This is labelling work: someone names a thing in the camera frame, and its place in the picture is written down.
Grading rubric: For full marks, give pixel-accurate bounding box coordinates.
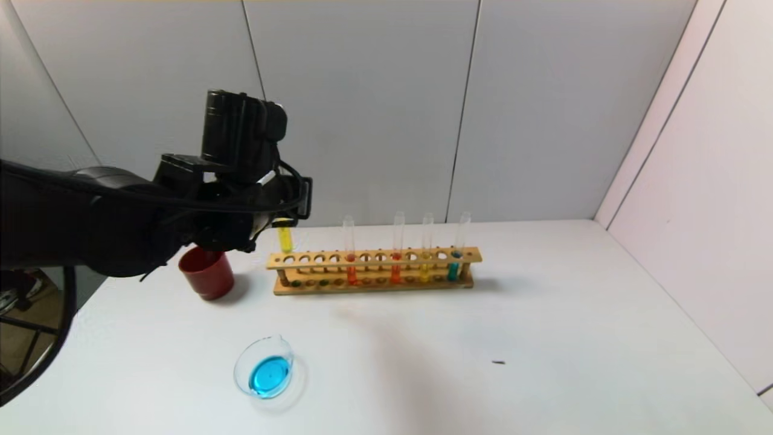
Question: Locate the clear glass beaker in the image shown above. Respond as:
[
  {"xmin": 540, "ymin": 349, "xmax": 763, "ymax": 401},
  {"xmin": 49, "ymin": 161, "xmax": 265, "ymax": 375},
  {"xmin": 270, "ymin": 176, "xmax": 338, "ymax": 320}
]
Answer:
[{"xmin": 234, "ymin": 335, "xmax": 309, "ymax": 411}]

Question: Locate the blue pigment glass test tube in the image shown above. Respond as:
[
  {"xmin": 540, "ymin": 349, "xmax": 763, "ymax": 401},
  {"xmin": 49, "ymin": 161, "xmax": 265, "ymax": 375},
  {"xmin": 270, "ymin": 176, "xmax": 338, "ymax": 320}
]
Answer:
[{"xmin": 447, "ymin": 212, "xmax": 471, "ymax": 282}]

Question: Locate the black metal stand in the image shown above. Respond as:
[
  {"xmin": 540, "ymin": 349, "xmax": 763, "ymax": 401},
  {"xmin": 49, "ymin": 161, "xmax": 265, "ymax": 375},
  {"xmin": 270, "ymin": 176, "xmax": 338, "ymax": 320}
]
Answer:
[{"xmin": 0, "ymin": 269, "xmax": 62, "ymax": 387}]

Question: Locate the wooden test tube rack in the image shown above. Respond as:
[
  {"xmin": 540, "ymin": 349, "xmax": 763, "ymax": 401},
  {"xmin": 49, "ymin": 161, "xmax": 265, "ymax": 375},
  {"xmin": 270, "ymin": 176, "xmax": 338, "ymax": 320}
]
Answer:
[{"xmin": 267, "ymin": 246, "xmax": 483, "ymax": 296}]

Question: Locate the red pigment glass test tube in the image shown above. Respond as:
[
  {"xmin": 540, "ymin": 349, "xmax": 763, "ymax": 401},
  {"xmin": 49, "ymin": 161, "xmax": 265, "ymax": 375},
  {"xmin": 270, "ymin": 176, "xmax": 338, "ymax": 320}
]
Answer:
[
  {"xmin": 390, "ymin": 211, "xmax": 406, "ymax": 285},
  {"xmin": 343, "ymin": 215, "xmax": 358, "ymax": 286}
]

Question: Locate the dark red plastic cup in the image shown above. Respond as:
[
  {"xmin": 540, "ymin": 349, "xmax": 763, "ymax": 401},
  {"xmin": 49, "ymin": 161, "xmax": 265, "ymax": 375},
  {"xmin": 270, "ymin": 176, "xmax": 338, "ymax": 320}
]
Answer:
[{"xmin": 179, "ymin": 246, "xmax": 235, "ymax": 301}]

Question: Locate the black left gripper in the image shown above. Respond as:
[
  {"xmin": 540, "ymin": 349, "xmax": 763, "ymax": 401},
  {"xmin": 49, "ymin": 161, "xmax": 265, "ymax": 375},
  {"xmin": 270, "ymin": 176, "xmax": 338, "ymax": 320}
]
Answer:
[{"xmin": 268, "ymin": 176, "xmax": 313, "ymax": 228}]

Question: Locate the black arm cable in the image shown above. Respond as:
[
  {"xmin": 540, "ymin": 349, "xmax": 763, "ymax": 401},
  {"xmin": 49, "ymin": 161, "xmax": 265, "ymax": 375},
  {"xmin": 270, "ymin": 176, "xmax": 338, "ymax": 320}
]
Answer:
[{"xmin": 0, "ymin": 158, "xmax": 306, "ymax": 407}]

